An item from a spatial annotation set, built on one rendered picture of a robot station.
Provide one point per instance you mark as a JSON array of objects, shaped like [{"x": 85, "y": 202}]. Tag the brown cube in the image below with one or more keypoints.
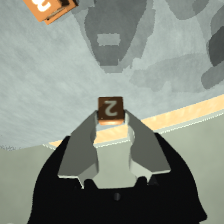
[
  {"x": 45, "y": 9},
  {"x": 110, "y": 110}
]

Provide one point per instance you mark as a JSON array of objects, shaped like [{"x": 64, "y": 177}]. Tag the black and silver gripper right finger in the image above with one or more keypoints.
[{"x": 152, "y": 156}]

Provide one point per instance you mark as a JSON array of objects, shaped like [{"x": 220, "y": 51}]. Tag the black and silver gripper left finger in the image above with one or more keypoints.
[{"x": 73, "y": 161}]

